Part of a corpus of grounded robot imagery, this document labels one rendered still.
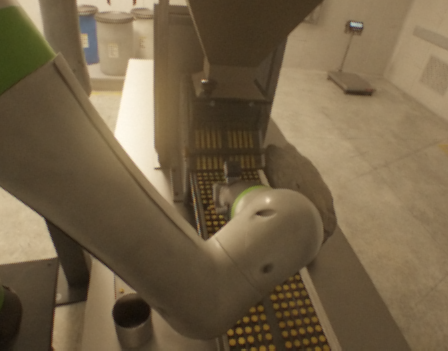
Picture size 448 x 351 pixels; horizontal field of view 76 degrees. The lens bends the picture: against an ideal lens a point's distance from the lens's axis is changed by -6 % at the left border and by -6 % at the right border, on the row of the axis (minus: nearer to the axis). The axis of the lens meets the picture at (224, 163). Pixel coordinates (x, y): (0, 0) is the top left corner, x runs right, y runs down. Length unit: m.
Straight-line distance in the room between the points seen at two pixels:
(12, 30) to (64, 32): 0.69
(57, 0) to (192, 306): 0.80
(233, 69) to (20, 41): 0.67
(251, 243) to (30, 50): 0.28
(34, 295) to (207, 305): 0.45
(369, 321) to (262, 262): 0.58
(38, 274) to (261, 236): 0.52
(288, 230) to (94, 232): 0.21
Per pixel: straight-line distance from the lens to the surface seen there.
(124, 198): 0.28
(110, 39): 3.56
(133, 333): 0.70
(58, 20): 0.94
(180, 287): 0.34
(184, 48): 1.09
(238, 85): 0.88
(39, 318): 0.70
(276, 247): 0.36
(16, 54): 0.25
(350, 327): 0.88
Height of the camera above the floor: 1.51
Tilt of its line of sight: 36 degrees down
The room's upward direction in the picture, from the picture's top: 9 degrees clockwise
